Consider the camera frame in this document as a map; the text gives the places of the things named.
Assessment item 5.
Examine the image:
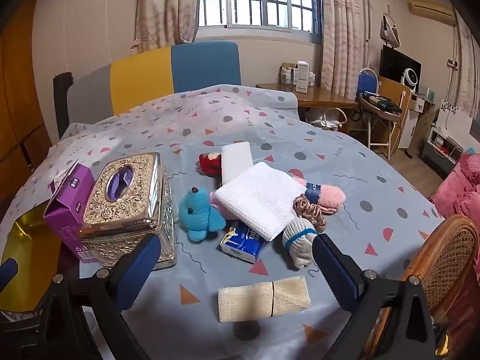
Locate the grey shelf unit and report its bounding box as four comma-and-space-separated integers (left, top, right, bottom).
422, 125, 466, 179

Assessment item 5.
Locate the blue plush elephant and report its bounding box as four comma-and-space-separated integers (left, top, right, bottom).
178, 186, 227, 242

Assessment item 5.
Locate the red strawberry fuzzy sock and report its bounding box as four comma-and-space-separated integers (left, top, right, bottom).
198, 152, 223, 176

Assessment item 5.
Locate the white carton box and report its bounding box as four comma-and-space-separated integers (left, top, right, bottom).
294, 60, 312, 94

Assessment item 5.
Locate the white handled bag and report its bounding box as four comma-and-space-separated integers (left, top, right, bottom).
305, 107, 347, 132

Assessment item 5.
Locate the white waffle cloth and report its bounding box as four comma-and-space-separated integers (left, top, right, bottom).
215, 162, 306, 241

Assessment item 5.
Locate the purple carton box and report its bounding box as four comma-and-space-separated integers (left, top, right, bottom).
43, 159, 96, 265

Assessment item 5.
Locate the brown scrunchie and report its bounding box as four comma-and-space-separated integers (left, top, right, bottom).
293, 194, 328, 233

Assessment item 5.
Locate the beige small box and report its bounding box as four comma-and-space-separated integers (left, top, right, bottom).
279, 64, 297, 85

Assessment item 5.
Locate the black monitor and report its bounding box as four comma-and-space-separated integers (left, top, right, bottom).
379, 45, 422, 92

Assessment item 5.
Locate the grey yellow blue sofa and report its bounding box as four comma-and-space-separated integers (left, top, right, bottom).
52, 41, 241, 139

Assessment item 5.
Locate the gold embossed tissue box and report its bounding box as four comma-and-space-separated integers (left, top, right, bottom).
77, 152, 176, 271

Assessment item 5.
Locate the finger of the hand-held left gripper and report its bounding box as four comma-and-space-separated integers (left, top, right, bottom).
0, 259, 19, 290

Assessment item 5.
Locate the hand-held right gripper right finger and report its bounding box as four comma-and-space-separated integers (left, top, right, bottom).
312, 233, 447, 360

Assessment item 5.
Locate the gold metal tin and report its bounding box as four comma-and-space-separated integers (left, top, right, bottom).
0, 210, 81, 312

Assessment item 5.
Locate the beige patterned curtain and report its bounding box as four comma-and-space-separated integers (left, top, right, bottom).
131, 0, 203, 55
455, 19, 480, 128
317, 0, 370, 100

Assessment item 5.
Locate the wooden desk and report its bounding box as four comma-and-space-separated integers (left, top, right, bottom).
256, 83, 361, 132

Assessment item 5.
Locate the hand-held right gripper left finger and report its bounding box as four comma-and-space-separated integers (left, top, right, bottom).
45, 233, 163, 360

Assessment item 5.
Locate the white cabinet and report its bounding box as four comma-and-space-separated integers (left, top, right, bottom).
397, 94, 436, 158

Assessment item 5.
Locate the wooden wardrobe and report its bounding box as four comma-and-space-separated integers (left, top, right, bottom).
0, 0, 53, 203

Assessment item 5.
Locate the white folding stool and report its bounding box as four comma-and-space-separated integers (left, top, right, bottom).
356, 92, 404, 158

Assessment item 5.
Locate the blue tissue packet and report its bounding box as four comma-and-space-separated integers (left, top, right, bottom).
219, 222, 268, 264

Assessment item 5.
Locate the blue folding chair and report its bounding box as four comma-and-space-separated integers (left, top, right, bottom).
356, 68, 379, 98

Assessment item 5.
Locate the hanging white bag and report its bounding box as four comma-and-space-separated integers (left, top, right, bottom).
379, 12, 402, 49

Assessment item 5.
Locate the wooden board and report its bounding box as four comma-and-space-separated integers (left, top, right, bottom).
377, 76, 413, 151

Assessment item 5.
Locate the patterned light blue bedsheet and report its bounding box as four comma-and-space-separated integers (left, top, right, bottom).
0, 83, 447, 360

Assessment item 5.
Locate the white printed packet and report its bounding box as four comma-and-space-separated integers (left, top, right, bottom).
220, 140, 255, 186

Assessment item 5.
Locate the white round fan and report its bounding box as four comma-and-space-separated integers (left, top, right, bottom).
399, 68, 422, 92

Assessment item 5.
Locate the air conditioner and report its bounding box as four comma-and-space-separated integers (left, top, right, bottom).
408, 0, 456, 28

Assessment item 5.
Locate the beige folded loofah cloth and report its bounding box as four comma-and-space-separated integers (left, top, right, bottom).
218, 275, 312, 323

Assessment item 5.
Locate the white flower print board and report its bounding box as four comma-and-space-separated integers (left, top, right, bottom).
437, 99, 474, 139

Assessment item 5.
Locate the black tool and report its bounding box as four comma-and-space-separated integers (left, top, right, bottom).
362, 92, 403, 115

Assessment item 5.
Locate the pink fluffy dishcloth roll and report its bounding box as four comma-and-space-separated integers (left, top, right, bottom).
294, 176, 346, 211

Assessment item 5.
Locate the metal coat stand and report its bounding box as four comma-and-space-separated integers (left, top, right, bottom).
365, 0, 387, 72

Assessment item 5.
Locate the barred window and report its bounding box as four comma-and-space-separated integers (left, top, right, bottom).
198, 0, 323, 46

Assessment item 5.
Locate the pink blanket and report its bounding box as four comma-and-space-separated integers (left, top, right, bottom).
429, 152, 480, 233

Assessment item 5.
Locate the rattan chair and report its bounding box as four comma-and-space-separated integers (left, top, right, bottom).
360, 214, 480, 360

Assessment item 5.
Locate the white blue striped sock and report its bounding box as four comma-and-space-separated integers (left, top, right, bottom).
282, 217, 319, 270

